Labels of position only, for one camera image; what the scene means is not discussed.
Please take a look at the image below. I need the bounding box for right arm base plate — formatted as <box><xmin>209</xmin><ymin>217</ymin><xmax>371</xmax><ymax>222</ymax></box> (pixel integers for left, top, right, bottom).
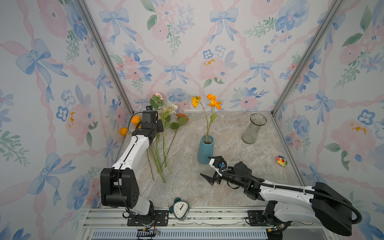
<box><xmin>247</xmin><ymin>209</ymin><xmax>292</xmax><ymax>228</ymax></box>

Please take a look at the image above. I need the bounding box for teal alarm clock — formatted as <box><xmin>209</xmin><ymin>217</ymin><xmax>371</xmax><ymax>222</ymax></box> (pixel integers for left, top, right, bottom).
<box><xmin>169</xmin><ymin>198</ymin><xmax>190</xmax><ymax>221</ymax></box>

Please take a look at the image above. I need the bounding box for orange poppy flower stem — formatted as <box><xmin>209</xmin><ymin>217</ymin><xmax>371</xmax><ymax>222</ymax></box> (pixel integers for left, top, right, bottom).
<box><xmin>192</xmin><ymin>94</ymin><xmax>223</xmax><ymax>144</ymax></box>

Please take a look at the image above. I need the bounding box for white flower stem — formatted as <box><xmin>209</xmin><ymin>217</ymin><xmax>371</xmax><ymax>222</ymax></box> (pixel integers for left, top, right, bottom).
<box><xmin>160</xmin><ymin>104</ymin><xmax>178</xmax><ymax>168</ymax></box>

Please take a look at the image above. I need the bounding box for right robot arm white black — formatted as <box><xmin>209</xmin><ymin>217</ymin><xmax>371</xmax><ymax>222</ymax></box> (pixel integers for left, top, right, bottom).
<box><xmin>203</xmin><ymin>156</ymin><xmax>363</xmax><ymax>239</ymax></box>

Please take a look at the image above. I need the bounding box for clear glass vase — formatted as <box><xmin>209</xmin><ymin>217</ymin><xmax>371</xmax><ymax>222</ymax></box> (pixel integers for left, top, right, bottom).
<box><xmin>242</xmin><ymin>113</ymin><xmax>267</xmax><ymax>145</ymax></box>

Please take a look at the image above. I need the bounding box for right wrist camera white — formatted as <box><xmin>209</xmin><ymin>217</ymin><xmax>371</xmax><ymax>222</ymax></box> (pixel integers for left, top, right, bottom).
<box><xmin>209</xmin><ymin>160</ymin><xmax>228</xmax><ymax>177</ymax></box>

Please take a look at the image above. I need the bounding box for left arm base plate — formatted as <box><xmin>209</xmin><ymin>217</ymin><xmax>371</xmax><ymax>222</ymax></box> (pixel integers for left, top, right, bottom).
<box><xmin>127</xmin><ymin>210</ymin><xmax>169</xmax><ymax>227</ymax></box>

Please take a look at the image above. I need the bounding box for colourful small flower toy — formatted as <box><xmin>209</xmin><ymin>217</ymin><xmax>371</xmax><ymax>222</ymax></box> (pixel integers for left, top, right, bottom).
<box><xmin>277</xmin><ymin>156</ymin><xmax>288</xmax><ymax>167</ymax></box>

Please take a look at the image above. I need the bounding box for pink carnation flower stem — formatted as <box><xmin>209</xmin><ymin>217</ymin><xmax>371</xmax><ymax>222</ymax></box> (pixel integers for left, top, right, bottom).
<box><xmin>150</xmin><ymin>93</ymin><xmax>166</xmax><ymax>183</ymax></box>

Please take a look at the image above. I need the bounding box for aluminium rail frame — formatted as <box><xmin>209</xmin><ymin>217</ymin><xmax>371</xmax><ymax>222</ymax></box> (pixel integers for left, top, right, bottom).
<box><xmin>77</xmin><ymin>207</ymin><xmax>341</xmax><ymax>240</ymax></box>

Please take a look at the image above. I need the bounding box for black corrugated cable hose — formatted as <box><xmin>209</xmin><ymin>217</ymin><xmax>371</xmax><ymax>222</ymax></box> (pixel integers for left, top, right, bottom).
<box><xmin>218</xmin><ymin>164</ymin><xmax>363</xmax><ymax>225</ymax></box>

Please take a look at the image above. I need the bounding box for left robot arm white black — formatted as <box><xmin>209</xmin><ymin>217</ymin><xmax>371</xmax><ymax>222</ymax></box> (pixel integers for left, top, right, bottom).
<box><xmin>100</xmin><ymin>106</ymin><xmax>164</xmax><ymax>216</ymax></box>

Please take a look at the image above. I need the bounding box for teal ceramic vase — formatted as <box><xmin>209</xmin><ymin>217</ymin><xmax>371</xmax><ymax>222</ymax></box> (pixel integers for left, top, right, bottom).
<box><xmin>197</xmin><ymin>135</ymin><xmax>215</xmax><ymax>165</ymax></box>

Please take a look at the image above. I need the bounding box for orange ranunculus flower bunch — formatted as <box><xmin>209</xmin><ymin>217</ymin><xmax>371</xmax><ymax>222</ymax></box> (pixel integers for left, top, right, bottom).
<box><xmin>119</xmin><ymin>116</ymin><xmax>142</xmax><ymax>137</ymax></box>

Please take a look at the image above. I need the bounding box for orange sunflower stem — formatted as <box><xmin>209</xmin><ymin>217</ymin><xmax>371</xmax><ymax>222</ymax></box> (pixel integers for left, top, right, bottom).
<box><xmin>163</xmin><ymin>113</ymin><xmax>189</xmax><ymax>172</ymax></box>

